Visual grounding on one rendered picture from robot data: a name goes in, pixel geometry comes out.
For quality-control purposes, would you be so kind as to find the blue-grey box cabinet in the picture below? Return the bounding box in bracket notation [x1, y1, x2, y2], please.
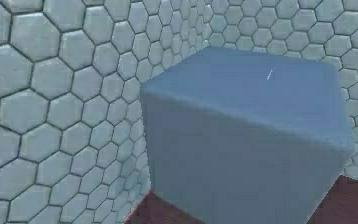
[139, 45, 356, 224]

